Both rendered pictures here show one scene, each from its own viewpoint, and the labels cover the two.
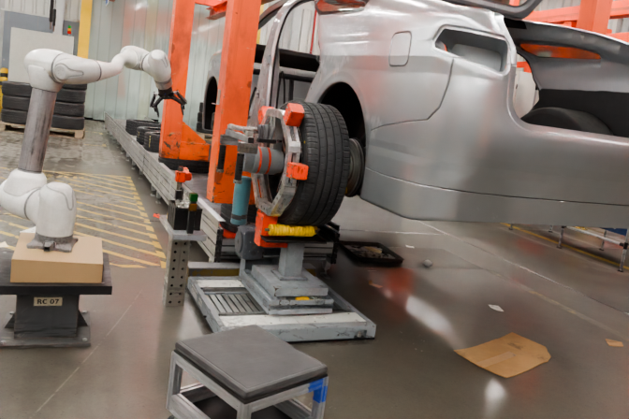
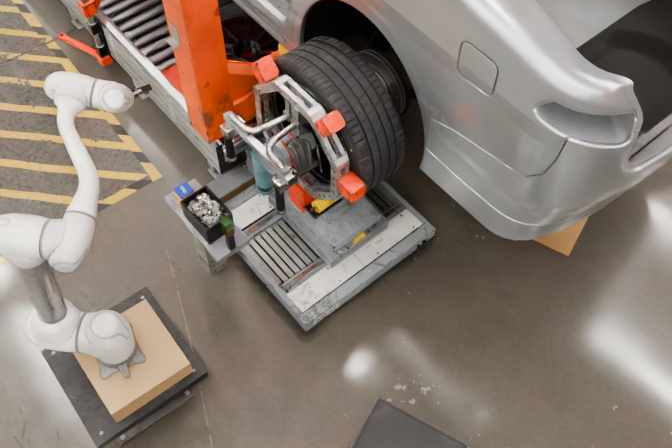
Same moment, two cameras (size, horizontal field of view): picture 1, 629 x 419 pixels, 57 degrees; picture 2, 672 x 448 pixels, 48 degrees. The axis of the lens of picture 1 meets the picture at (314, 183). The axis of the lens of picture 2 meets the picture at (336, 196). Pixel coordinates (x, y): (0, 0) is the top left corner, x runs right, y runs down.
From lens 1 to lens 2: 2.42 m
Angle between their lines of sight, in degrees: 49
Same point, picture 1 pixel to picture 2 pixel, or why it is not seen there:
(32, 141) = (48, 303)
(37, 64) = (17, 255)
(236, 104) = (207, 42)
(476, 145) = (583, 201)
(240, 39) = not seen: outside the picture
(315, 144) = (367, 153)
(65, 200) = (123, 336)
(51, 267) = (146, 394)
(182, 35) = not seen: outside the picture
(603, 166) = not seen: outside the picture
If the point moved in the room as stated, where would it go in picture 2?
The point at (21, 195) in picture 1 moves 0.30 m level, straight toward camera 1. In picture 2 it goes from (66, 343) to (110, 401)
